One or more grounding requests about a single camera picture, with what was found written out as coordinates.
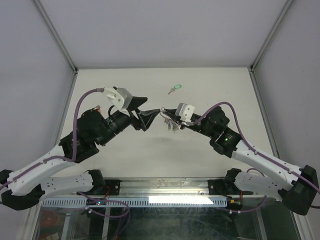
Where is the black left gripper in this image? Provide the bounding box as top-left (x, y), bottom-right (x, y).
top-left (97, 97), bottom-right (160, 147)

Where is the silver keyring with keys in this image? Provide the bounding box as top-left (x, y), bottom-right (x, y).
top-left (159, 107), bottom-right (179, 133)

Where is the key with green tag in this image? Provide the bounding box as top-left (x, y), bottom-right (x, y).
top-left (168, 84), bottom-right (182, 95)

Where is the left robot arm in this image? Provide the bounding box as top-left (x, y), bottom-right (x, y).
top-left (0, 97), bottom-right (160, 211)

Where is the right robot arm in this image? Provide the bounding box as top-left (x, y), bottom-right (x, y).
top-left (163, 103), bottom-right (320, 216)

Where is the key with red tag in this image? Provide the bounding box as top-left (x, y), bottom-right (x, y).
top-left (95, 106), bottom-right (101, 113)

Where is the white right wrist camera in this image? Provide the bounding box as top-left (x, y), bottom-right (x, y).
top-left (176, 103), bottom-right (195, 116)

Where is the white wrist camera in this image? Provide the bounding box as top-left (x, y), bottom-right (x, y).
top-left (103, 87), bottom-right (133, 115)
top-left (176, 103), bottom-right (195, 116)

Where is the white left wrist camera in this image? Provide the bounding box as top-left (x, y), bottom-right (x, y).
top-left (103, 87), bottom-right (133, 115)

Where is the metal mounting rail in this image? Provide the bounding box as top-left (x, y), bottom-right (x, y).
top-left (76, 177), bottom-right (253, 196)

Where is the white slotted cable duct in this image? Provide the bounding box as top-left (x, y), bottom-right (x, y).
top-left (41, 196), bottom-right (227, 209)

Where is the left aluminium frame post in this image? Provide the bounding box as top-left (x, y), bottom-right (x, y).
top-left (31, 0), bottom-right (78, 74)

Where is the aluminium frame post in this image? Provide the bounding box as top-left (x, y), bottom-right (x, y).
top-left (31, 0), bottom-right (78, 74)
top-left (249, 0), bottom-right (295, 72)

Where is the right aluminium frame post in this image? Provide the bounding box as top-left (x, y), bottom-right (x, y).
top-left (249, 0), bottom-right (295, 72)

